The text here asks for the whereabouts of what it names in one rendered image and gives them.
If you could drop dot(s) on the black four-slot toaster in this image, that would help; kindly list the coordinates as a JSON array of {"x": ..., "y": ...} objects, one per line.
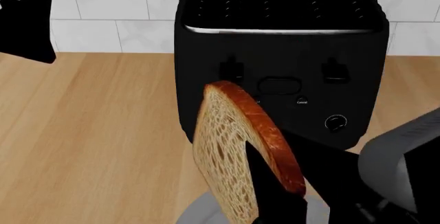
[{"x": 282, "y": 48}]

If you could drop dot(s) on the toaster cancel button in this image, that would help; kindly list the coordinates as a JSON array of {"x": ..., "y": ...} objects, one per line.
[{"x": 302, "y": 100}]

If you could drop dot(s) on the grey round plate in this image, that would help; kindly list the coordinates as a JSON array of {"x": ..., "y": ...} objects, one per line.
[{"x": 197, "y": 212}]

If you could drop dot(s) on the toasted bread slice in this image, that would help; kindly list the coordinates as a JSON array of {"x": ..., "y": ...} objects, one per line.
[{"x": 223, "y": 141}]

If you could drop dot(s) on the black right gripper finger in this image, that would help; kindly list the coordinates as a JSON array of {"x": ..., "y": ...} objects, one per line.
[
  {"x": 319, "y": 162},
  {"x": 275, "y": 198}
]

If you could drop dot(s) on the round toaster dial knob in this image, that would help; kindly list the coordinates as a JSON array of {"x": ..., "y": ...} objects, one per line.
[{"x": 335, "y": 123}]

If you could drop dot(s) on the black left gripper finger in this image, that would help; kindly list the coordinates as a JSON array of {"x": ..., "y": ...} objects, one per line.
[{"x": 31, "y": 28}]

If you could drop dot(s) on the black toaster lever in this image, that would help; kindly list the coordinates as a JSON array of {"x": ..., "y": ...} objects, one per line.
[
  {"x": 335, "y": 70},
  {"x": 231, "y": 70}
]

